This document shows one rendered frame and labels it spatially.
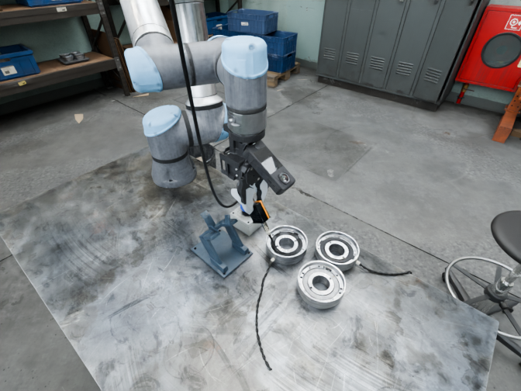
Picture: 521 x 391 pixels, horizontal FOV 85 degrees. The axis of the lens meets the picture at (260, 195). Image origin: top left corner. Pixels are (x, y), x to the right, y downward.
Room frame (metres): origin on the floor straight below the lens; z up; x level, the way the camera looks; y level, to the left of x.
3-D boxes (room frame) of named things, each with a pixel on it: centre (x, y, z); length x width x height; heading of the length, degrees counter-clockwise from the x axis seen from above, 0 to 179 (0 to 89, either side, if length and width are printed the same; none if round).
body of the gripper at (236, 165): (0.51, 0.03, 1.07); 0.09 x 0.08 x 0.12; 48
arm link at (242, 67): (0.51, 0.03, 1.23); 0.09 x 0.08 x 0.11; 23
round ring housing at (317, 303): (0.36, -0.13, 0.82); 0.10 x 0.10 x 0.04
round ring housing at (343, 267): (0.45, -0.19, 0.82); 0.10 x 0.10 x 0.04
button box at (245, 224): (0.57, 0.04, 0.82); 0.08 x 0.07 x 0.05; 50
